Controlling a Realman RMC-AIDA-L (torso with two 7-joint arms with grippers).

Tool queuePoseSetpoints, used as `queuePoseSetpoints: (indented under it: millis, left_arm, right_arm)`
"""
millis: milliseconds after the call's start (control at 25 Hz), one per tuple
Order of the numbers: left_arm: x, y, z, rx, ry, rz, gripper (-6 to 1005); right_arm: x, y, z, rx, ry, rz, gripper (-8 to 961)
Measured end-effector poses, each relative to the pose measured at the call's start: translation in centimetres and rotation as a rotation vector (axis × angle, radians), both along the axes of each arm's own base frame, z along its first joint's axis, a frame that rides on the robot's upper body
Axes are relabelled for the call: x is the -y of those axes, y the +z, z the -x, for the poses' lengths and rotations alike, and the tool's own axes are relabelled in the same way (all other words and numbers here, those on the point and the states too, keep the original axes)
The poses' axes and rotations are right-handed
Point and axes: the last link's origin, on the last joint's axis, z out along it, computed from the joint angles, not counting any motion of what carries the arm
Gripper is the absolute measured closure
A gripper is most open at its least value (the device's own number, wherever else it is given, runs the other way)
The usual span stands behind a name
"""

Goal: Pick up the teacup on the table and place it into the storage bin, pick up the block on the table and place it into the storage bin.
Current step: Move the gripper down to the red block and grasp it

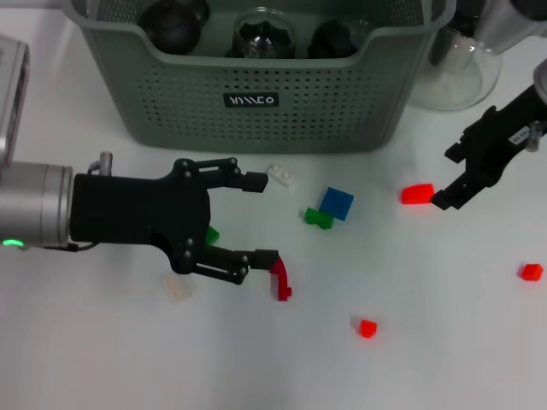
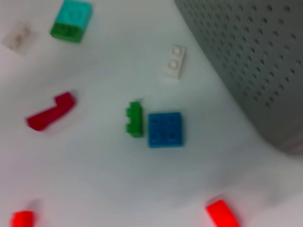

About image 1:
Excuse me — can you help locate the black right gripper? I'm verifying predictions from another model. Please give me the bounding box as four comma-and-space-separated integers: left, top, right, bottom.
429, 83, 547, 211

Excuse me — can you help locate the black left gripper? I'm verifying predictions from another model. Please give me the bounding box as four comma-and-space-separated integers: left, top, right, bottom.
69, 156, 269, 275

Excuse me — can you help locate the orange-red sloped brick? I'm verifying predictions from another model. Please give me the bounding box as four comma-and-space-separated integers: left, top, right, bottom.
400, 182, 436, 207

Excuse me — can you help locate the blue square building brick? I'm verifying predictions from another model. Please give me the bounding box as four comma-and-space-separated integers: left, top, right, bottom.
318, 185, 356, 222

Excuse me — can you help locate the small red cube brick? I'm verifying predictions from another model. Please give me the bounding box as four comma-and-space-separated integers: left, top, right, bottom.
519, 263, 544, 283
357, 319, 379, 340

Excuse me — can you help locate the glass teacup black sleeve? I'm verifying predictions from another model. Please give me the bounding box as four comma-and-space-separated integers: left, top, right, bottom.
232, 7, 299, 60
307, 19, 359, 60

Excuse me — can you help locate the grey perforated plastic storage bin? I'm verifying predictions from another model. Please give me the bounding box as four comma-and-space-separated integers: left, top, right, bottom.
63, 0, 458, 155

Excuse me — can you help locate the dark red curved brick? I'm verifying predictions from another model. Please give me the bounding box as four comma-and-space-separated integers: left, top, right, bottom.
268, 255, 293, 302

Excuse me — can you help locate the small green stepped brick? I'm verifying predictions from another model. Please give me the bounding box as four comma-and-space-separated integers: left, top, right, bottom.
303, 206, 336, 231

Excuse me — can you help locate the glass pitcher with black lid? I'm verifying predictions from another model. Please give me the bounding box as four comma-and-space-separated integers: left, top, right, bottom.
409, 0, 504, 112

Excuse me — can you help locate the dark clay teapot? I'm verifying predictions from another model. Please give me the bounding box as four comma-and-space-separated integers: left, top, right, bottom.
137, 0, 211, 56

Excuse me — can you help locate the right arm signal cable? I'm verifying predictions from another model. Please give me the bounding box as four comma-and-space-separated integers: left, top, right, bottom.
526, 120, 544, 154

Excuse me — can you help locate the arm signal cable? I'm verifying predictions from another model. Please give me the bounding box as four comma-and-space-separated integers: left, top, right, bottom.
23, 151, 115, 254
526, 120, 544, 154

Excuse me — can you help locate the left arm signal cable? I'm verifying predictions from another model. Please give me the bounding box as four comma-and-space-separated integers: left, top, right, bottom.
23, 151, 115, 254

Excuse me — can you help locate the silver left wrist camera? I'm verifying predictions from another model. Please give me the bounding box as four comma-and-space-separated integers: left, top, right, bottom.
0, 33, 32, 167

